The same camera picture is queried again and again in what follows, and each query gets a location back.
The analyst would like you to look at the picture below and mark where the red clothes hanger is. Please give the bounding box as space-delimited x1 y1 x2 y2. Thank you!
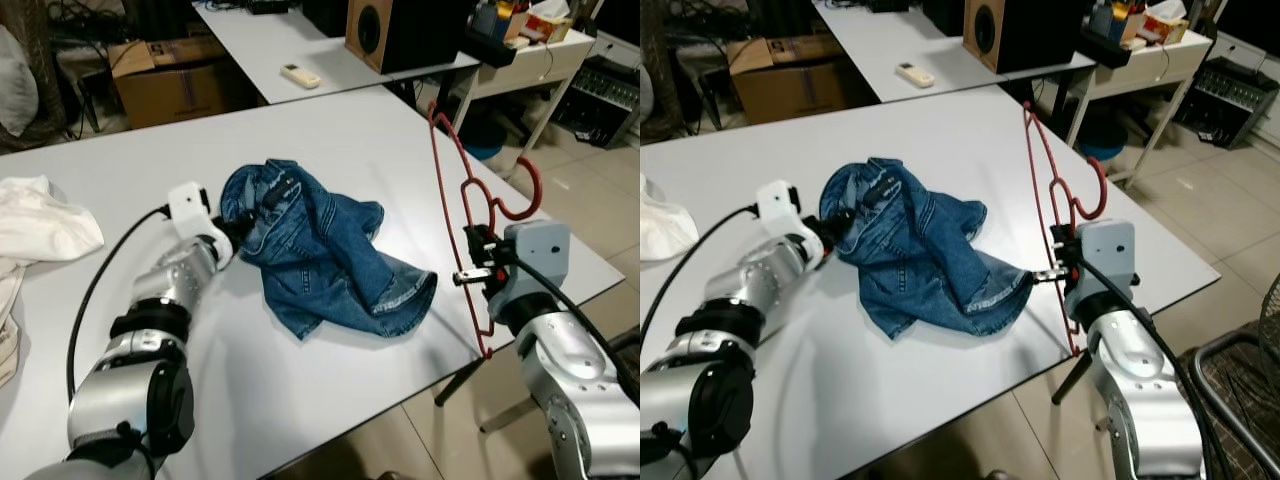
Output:
1022 100 1109 359
427 100 545 359

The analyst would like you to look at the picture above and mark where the blue denim jacket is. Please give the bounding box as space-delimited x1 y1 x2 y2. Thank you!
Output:
820 157 1034 341
218 158 439 342

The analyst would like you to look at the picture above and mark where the blue stool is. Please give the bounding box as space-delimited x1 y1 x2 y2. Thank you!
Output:
1080 125 1129 163
463 125 511 161

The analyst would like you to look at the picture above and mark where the black table leg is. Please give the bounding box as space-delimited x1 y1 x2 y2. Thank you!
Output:
1052 350 1098 405
435 358 488 407

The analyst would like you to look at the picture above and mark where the open cardboard box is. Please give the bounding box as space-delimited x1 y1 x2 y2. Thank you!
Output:
728 35 873 126
108 38 253 129

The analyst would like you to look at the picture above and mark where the white crumpled cloth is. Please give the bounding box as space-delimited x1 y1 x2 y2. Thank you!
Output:
0 175 106 266
640 175 701 263

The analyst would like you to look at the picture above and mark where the black audio mixer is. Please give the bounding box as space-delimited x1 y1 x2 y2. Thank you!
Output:
550 55 641 151
1172 57 1280 151

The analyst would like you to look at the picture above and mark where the black tray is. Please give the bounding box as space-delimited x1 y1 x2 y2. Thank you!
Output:
1078 22 1134 69
463 22 519 69

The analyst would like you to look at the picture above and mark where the white side table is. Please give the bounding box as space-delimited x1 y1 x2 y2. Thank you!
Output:
1065 28 1216 186
455 28 598 181

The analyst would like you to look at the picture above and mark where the wooden black speaker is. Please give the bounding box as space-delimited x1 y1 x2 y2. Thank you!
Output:
345 0 483 76
963 0 1098 75

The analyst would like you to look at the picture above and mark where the black metal chair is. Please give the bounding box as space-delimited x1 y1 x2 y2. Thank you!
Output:
1178 270 1280 480

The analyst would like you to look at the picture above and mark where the red yellow tissue box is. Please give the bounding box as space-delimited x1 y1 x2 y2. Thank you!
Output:
1140 0 1191 44
523 3 574 44

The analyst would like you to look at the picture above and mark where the cream cloth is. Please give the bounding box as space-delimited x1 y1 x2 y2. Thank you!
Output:
0 258 28 391

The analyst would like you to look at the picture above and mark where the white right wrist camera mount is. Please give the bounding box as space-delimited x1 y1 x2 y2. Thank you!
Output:
1063 218 1137 321
495 220 572 313

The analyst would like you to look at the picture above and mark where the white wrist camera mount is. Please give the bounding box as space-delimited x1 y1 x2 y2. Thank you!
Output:
495 220 572 313
165 182 234 269
1063 218 1137 321
757 180 826 269

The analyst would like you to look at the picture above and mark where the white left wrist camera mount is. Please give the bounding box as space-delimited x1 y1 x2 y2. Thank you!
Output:
757 180 826 269
165 182 234 269

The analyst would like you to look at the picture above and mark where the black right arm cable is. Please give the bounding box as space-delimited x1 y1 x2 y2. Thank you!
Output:
500 252 641 406
1075 255 1231 480

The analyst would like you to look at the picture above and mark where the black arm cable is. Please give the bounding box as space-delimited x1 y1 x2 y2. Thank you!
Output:
1075 255 1231 480
500 252 641 406
655 203 766 341
65 203 173 406

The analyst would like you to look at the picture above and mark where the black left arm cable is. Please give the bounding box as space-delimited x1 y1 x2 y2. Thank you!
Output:
65 203 173 406
655 203 766 341

